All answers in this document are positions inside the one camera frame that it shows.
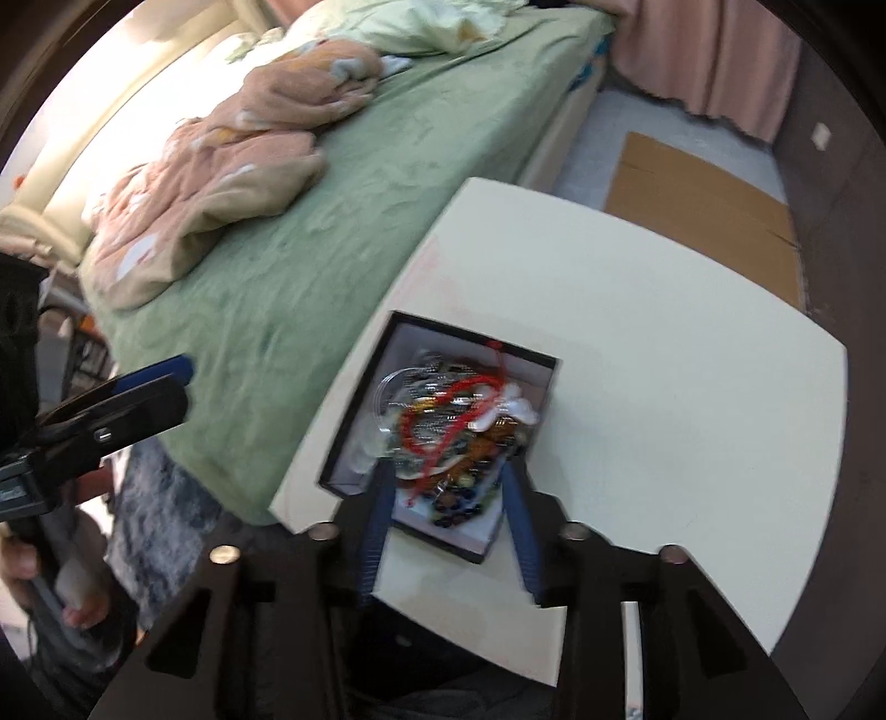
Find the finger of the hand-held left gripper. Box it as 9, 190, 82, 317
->
34, 354, 195, 479

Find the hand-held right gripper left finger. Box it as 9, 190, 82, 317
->
89, 460, 400, 720

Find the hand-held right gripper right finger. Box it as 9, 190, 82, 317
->
500, 460, 808, 720

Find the grey crystal bead bracelet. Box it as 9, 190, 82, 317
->
388, 388, 472, 444

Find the white butterfly pendant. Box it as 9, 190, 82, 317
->
477, 388, 541, 430

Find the silver hoop bangle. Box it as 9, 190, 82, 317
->
370, 367, 444, 458

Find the beaded bracelet with red cord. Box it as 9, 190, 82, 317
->
398, 339, 527, 527

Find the black jewelry box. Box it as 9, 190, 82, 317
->
317, 310, 560, 565

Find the person's left hand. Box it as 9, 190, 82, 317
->
0, 529, 115, 631

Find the mottled grey rug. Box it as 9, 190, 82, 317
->
107, 439, 236, 631

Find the green bed sheet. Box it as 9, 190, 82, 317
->
78, 10, 617, 527

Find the cream bed headboard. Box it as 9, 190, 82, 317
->
0, 0, 292, 271

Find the pink fleece blanket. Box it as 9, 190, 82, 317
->
81, 38, 385, 310

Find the flattened brown cardboard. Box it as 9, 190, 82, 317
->
604, 131, 805, 309

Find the pale green quilt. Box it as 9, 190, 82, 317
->
277, 0, 534, 56

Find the teal printed cloth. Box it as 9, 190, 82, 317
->
564, 31, 614, 94

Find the pink curtain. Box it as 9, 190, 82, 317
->
609, 0, 804, 143

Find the white bed frame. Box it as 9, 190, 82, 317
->
519, 69, 603, 195

